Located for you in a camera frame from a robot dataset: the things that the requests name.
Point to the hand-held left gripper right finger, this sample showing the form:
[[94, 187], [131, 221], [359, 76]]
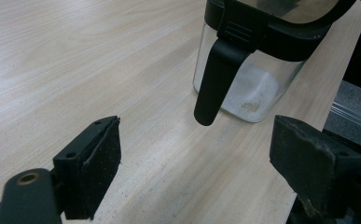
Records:
[[305, 161]]

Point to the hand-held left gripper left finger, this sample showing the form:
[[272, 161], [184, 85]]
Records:
[[91, 168]]

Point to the aluminium floor rail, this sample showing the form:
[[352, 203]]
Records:
[[352, 115]]

